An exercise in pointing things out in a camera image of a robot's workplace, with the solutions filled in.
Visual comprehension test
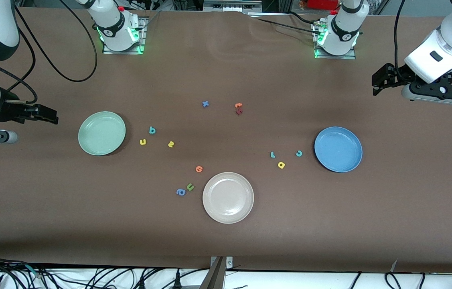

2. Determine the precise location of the light green plate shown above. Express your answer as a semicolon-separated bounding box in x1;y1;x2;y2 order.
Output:
78;111;126;156

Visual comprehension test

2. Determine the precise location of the blue plate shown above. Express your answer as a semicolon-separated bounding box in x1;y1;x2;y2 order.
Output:
314;126;363;173

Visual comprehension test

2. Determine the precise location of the red box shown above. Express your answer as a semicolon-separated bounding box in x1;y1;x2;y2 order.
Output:
308;0;339;10

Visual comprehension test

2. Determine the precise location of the beige plate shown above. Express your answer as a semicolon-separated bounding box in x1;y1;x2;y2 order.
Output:
202;172;255;224

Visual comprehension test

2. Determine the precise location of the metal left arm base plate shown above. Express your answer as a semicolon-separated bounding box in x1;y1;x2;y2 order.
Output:
313;20;357;60

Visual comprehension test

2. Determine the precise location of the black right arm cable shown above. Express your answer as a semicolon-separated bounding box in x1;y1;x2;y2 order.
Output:
0;0;98;104

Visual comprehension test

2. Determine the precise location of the black cable on table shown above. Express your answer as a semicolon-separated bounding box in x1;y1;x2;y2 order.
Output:
246;11;323;36

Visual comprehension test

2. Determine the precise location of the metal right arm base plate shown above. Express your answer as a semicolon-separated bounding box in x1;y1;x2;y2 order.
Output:
103;16;147;55

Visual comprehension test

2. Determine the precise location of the black floor cable bundle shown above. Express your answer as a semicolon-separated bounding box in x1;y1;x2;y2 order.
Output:
0;255;210;289

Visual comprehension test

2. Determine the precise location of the aluminium frame beam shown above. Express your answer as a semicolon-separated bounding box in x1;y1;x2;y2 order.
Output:
204;0;262;12

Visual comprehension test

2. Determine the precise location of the black looped floor cable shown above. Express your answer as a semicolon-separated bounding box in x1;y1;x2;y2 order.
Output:
384;272;402;289

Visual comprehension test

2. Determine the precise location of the aluminium profile table bracket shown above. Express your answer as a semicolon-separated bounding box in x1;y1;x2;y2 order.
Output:
200;256;233;289

